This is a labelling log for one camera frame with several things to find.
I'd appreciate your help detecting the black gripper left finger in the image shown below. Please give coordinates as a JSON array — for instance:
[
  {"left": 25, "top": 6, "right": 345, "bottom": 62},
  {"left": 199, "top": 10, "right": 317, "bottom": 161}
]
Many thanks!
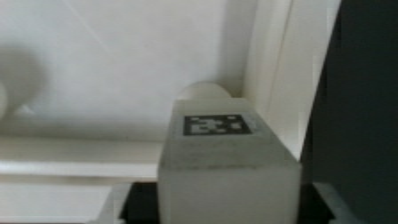
[{"left": 87, "top": 182, "right": 160, "bottom": 224}]

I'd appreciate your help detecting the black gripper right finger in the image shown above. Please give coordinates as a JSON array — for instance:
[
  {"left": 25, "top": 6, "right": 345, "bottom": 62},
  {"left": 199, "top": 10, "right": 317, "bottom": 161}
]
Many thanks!
[{"left": 299, "top": 181, "right": 363, "bottom": 224}]

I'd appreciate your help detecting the white leg with marker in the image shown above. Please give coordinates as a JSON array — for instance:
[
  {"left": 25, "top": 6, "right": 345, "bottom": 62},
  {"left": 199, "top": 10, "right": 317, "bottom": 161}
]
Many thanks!
[{"left": 158, "top": 83, "right": 302, "bottom": 224}]

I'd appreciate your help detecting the white square tabletop panel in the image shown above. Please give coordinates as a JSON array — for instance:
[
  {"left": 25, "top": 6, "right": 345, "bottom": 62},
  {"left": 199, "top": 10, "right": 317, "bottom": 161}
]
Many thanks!
[{"left": 0, "top": 0, "right": 343, "bottom": 183}]

